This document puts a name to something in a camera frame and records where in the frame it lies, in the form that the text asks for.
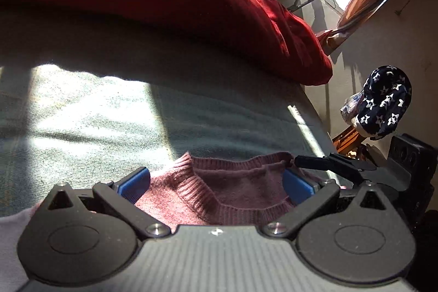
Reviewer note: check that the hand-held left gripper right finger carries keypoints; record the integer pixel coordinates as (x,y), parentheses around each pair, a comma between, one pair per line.
(297,184)

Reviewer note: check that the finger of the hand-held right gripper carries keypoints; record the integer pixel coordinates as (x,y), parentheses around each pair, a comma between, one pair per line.
(345,169)

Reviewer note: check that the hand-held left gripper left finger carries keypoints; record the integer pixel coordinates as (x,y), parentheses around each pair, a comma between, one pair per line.
(137,183)

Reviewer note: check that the pink and white sweater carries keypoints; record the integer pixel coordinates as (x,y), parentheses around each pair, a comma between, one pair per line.
(232,182)

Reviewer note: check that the wooden chair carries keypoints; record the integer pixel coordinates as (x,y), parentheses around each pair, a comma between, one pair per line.
(345,141)

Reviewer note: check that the green plaid bed sheet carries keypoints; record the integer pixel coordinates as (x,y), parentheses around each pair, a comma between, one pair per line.
(102,121)

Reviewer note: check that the navy star print garment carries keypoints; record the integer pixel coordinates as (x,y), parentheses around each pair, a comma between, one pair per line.
(383,100)

